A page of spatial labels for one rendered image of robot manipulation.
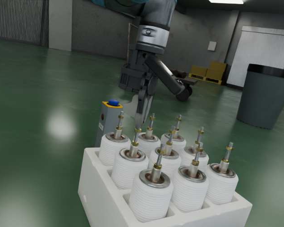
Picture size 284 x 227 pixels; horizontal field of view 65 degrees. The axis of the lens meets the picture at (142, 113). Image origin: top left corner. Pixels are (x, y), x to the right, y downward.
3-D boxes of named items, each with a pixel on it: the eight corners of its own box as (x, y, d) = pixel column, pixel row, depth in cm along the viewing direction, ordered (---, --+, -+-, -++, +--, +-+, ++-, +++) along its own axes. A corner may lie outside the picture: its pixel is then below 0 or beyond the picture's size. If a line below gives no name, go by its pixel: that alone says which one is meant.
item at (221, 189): (186, 208, 74) (201, 160, 69) (214, 214, 74) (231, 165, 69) (193, 231, 64) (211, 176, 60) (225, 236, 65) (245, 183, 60)
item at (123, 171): (107, 196, 71) (117, 144, 67) (137, 201, 72) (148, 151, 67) (102, 217, 62) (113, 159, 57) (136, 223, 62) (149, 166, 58)
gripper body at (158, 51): (128, 88, 63) (137, 44, 60) (157, 95, 61) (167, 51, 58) (116, 89, 56) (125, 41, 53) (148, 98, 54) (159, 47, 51)
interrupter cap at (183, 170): (206, 174, 61) (207, 171, 61) (204, 187, 54) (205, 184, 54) (180, 165, 63) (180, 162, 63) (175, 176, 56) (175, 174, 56)
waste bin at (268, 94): (281, 128, 280) (302, 74, 263) (273, 133, 239) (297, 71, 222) (239, 114, 311) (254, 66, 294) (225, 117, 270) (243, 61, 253)
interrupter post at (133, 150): (128, 153, 63) (130, 142, 63) (136, 154, 64) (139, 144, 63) (127, 156, 61) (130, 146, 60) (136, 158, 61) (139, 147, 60)
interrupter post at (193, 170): (196, 174, 59) (199, 164, 59) (195, 179, 57) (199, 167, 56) (187, 171, 60) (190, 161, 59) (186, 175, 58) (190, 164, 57)
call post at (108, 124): (94, 180, 90) (107, 107, 82) (89, 171, 96) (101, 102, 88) (111, 179, 94) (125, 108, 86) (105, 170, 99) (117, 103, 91)
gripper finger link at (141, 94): (139, 110, 59) (147, 78, 57) (145, 112, 59) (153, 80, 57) (133, 113, 55) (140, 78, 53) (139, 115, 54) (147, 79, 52)
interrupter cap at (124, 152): (120, 147, 66) (121, 145, 66) (145, 152, 66) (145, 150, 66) (117, 159, 58) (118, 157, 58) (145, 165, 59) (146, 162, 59)
